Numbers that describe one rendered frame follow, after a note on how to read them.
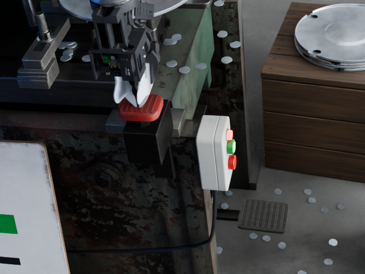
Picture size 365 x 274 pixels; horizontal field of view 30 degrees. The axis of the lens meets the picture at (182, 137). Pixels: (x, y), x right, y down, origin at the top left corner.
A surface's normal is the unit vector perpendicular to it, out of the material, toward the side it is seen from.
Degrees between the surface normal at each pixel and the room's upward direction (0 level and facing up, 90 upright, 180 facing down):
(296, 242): 0
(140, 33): 0
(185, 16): 0
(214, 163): 90
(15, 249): 78
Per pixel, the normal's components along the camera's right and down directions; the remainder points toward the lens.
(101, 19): -0.22, 0.65
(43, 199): -0.21, 0.48
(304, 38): -0.11, -0.76
